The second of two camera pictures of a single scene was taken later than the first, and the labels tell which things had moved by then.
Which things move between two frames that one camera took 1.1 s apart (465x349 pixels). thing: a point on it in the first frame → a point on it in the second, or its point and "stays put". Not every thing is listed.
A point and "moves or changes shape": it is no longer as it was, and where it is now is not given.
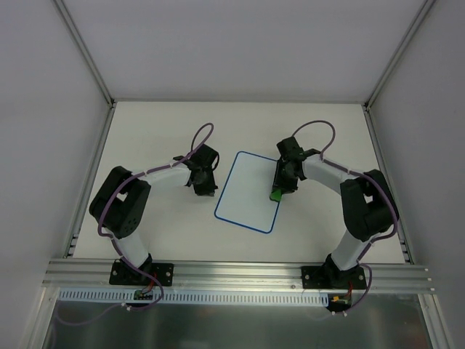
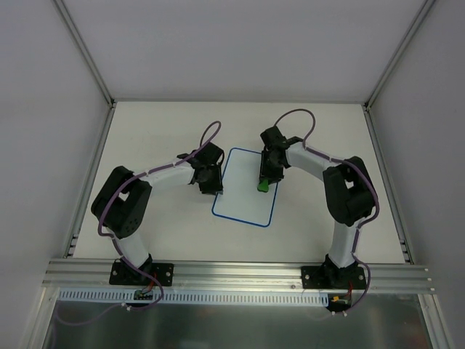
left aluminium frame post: (61, 7) stays put
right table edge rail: (382, 161) stays put
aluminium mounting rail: (96, 274) stays put
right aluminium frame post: (425, 8) stays put
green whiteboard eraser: (276, 195) → (264, 186)
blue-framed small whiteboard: (245, 199) moves or changes shape
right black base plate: (322, 277) stays put
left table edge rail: (89, 183) stays put
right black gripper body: (284, 182) → (271, 172)
